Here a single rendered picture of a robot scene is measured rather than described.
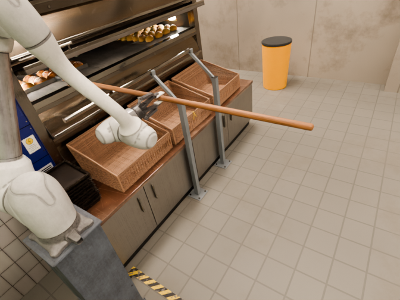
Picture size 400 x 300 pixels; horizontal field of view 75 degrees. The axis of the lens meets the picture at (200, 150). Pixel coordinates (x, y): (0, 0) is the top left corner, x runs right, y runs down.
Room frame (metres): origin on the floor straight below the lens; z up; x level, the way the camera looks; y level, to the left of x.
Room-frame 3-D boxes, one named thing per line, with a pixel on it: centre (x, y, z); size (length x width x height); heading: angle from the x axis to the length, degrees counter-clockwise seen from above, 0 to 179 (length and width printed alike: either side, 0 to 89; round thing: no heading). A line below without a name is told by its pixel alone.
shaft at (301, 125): (1.37, 0.21, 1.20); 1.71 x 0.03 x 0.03; 51
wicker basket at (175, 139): (2.11, 0.19, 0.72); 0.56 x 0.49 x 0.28; 140
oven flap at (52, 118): (2.26, 0.41, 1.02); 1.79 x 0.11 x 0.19; 141
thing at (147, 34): (2.99, 0.39, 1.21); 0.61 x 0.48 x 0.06; 51
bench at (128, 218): (1.99, 0.26, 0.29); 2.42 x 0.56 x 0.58; 141
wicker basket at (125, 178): (1.65, 0.57, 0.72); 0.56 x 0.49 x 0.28; 142
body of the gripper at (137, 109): (1.21, 0.27, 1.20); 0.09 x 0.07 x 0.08; 141
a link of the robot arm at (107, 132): (1.06, 0.37, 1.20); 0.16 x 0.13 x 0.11; 141
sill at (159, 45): (2.27, 0.43, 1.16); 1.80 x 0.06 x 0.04; 141
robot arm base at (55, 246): (0.68, 0.57, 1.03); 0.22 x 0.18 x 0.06; 51
